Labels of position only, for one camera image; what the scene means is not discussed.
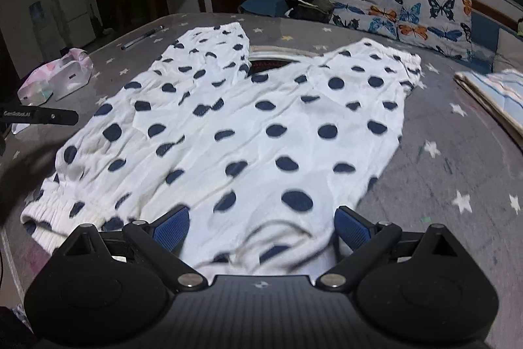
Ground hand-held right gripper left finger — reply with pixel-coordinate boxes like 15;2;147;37
57;205;209;290

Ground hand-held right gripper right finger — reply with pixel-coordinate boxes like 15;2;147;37
316;205;466;290

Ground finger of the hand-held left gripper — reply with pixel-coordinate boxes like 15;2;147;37
0;106;79;126

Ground white polka dot pants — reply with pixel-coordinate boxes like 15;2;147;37
20;22;422;276

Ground pink patterned plastic bag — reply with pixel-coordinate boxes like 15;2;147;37
17;48;88;106

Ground white tissue pack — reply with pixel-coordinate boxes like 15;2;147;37
48;61;94;101

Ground water dispenser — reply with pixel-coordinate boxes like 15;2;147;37
28;1;62;59

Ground white refrigerator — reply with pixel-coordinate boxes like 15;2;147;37
51;0;96;47

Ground clear ballpoint pen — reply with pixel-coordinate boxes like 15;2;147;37
120;26;165;50

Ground folded striped cloth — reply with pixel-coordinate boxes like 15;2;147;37
453;69;523;149

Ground dark olive cloth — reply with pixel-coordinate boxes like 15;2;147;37
286;0;335;25

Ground butterfly print pillow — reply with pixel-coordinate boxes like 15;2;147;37
327;0;475;61

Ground grey pillow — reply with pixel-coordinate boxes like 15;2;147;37
492;31;523;74

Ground blue sofa cushion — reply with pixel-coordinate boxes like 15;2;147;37
238;0;295;16

